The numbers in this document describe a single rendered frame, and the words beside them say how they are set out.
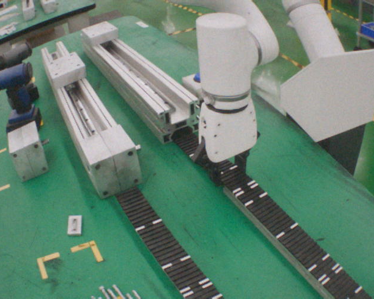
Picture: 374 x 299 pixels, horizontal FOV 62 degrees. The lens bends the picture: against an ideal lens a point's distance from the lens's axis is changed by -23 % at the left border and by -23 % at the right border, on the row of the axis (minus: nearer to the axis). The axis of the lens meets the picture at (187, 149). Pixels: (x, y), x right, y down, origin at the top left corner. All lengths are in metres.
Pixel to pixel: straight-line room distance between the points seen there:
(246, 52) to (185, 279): 0.37
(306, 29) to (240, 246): 0.58
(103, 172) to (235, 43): 0.36
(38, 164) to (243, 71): 0.53
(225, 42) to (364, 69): 0.46
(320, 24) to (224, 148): 0.48
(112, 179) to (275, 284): 0.39
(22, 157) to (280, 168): 0.59
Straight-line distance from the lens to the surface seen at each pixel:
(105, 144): 0.76
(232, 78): 0.59
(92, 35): 1.33
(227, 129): 0.65
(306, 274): 0.62
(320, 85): 0.82
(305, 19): 0.97
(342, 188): 0.80
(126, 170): 0.76
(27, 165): 0.88
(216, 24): 0.56
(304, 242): 0.64
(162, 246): 0.64
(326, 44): 0.95
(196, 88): 0.97
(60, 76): 1.06
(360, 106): 0.97
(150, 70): 1.03
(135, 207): 0.70
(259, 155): 0.84
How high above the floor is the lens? 1.32
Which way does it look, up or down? 38 degrees down
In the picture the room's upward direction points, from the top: 5 degrees counter-clockwise
